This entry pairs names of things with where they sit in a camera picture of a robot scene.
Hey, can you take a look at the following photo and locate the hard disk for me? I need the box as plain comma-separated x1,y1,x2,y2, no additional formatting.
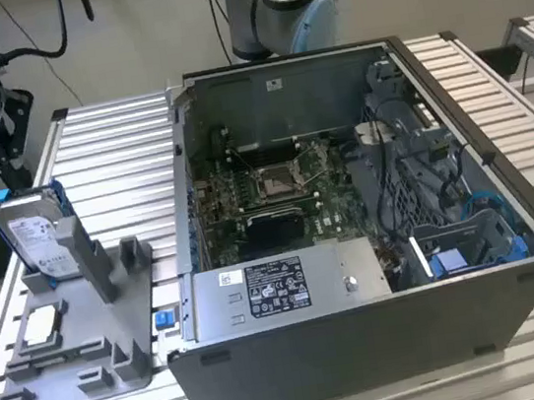
0,177,86,294

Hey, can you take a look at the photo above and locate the grey metal disk bay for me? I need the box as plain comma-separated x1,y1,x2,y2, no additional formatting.
404,200,534,286

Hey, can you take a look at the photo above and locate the silver CPU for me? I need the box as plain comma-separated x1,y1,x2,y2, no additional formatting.
17,304,65,351

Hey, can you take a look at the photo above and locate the grey parts rack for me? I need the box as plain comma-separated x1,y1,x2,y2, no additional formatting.
0,205,174,400

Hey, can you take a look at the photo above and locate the black RAM slot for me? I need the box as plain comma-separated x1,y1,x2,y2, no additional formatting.
224,133,304,163

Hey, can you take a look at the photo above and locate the blue case latch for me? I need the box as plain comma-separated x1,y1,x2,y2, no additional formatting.
153,309,177,332

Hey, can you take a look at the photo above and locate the CPU socket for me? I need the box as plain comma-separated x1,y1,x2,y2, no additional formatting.
251,158,307,206

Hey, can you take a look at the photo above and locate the black graphics card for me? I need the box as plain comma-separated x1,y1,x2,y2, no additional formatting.
242,207,309,259

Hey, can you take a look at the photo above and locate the metal socket cover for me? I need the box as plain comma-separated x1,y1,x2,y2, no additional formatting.
287,144,334,187

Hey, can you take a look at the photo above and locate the green motherboard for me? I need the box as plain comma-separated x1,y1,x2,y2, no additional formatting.
185,129,379,275

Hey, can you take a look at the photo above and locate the silver power supply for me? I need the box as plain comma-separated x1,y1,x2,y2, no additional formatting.
183,233,396,344

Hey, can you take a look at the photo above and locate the grey open PC case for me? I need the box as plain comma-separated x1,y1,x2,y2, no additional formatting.
127,16,534,400

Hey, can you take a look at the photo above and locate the black floor box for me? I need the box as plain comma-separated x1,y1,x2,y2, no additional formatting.
474,42,528,87

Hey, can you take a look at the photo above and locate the thick black cable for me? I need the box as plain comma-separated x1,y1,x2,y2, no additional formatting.
0,0,75,68

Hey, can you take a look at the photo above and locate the black wall antenna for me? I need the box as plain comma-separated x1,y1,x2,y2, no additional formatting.
77,0,97,24

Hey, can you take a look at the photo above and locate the long black wire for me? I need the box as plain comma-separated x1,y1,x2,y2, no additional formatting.
361,93,433,242

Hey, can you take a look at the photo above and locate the black wire with connector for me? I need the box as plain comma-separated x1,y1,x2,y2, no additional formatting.
429,135,480,205

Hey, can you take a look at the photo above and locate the blue wire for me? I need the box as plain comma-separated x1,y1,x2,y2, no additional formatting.
461,185,509,229

